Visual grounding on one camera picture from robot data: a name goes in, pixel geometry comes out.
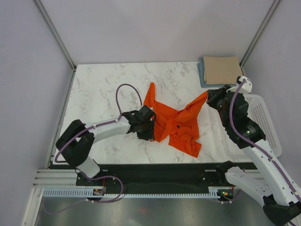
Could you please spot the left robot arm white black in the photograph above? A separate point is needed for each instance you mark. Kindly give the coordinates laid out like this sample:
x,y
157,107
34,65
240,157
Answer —
x,y
76,142

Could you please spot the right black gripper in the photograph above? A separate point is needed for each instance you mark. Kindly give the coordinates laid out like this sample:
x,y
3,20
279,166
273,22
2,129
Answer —
x,y
214,94

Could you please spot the left aluminium frame post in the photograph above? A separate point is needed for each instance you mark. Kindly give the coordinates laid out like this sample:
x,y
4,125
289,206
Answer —
x,y
50,25

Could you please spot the white slotted cable duct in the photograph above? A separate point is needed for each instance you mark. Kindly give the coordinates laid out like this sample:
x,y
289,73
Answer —
x,y
209,193

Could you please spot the folded beige t shirt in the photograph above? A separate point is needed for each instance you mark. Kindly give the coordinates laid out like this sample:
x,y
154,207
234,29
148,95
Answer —
x,y
222,69

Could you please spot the aluminium frame post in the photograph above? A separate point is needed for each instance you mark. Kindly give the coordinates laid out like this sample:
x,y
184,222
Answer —
x,y
264,24
50,25

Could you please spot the folded blue t shirt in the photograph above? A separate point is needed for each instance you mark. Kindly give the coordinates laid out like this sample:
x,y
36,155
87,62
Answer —
x,y
203,77

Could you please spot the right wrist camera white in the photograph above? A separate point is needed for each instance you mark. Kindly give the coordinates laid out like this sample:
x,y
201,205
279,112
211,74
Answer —
x,y
245,85

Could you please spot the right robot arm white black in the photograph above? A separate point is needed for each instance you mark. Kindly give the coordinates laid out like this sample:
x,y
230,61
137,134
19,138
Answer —
x,y
279,196

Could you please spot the right aluminium frame post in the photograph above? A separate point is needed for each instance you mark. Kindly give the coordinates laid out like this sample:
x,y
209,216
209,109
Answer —
x,y
264,24

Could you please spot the white plastic basket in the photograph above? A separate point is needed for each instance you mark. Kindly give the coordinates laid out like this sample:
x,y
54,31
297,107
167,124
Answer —
x,y
258,112

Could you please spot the orange t shirt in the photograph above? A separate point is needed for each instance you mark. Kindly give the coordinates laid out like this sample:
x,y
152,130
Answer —
x,y
180,126

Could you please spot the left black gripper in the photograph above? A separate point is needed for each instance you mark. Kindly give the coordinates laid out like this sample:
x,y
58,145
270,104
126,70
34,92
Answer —
x,y
149,135

